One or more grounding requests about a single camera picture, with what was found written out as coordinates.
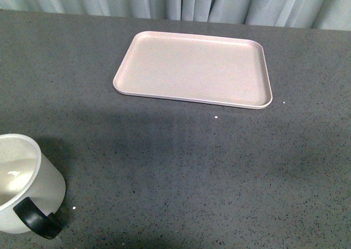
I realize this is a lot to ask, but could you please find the white mug with black handle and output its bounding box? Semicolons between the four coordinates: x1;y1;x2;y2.
1;134;66;239

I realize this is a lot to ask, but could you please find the beige rectangular tray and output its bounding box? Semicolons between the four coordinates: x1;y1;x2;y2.
113;31;273;109

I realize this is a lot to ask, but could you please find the light grey curtain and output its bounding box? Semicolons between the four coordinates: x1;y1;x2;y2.
1;0;350;31

